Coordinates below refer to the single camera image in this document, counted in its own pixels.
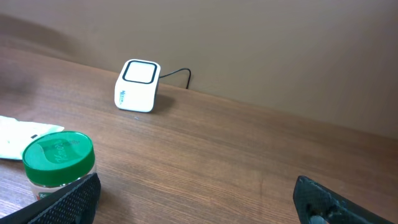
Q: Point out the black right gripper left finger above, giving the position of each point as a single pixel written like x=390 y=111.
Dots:
x=75 y=203

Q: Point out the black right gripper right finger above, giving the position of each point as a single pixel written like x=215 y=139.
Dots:
x=315 y=203

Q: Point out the green-lid seasoning jar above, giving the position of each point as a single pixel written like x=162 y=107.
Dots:
x=56 y=160

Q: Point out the light teal tissue packet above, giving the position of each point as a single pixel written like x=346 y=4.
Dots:
x=17 y=135

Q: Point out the white barcode scanner box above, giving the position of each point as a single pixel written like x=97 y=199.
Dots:
x=136 y=86

